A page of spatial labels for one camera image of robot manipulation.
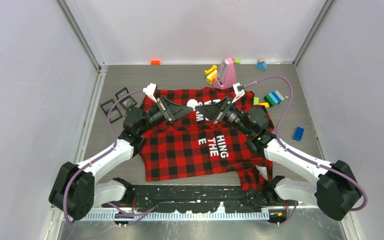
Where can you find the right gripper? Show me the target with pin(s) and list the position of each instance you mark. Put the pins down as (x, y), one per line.
(215, 112)

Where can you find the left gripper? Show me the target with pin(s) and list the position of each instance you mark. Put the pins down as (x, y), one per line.
(172, 111)

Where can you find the red black plaid shirt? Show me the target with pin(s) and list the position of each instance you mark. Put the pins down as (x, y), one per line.
(193, 146)

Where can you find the black display box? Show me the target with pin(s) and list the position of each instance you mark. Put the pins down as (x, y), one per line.
(114, 113)
(127, 101)

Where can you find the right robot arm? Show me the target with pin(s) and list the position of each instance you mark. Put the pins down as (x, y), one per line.
(332, 187)

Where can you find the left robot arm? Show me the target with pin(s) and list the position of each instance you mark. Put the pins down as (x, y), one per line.
(77, 189)

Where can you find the yellow toy blocks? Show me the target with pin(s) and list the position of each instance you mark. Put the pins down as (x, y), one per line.
(211, 74)

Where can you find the pink metronome box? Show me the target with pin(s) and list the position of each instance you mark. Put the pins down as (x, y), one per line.
(226, 75)

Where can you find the orange block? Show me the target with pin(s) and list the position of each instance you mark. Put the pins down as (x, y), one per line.
(155, 62)

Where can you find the stacked colourful bricks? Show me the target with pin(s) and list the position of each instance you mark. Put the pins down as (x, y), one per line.
(274, 98)

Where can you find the blue wooden block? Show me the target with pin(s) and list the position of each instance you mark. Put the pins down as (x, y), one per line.
(261, 64)

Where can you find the blue lego brick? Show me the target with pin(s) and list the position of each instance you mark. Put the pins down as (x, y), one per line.
(298, 134)

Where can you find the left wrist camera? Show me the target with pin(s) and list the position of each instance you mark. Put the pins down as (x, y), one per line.
(149, 91)

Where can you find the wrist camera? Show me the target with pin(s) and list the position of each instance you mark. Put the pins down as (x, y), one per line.
(239, 91)
(149, 91)

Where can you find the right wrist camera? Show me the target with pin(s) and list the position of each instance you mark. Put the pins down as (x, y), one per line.
(239, 91)

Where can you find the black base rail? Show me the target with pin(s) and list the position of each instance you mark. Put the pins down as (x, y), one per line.
(199, 199)

